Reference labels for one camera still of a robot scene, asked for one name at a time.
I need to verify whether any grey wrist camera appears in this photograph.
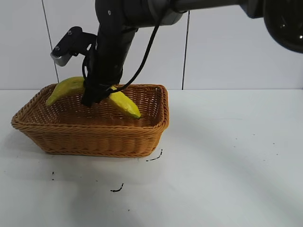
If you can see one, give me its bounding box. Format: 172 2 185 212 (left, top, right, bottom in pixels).
50 50 72 68

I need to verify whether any long black cable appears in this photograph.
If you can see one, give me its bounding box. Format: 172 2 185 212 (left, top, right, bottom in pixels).
107 22 161 93

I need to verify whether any short looped black cable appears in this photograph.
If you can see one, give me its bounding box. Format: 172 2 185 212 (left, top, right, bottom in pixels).
81 46 96 82

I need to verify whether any woven wicker basket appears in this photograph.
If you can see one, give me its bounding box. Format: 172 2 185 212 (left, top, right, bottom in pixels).
10 83 170 158

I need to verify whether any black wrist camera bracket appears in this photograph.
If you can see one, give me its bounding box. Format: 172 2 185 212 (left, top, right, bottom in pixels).
52 26 98 58

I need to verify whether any yellow banana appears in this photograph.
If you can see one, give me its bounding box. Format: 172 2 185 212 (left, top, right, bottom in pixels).
45 76 142 120

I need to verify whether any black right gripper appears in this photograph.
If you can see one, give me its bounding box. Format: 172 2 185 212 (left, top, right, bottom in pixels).
81 22 138 107

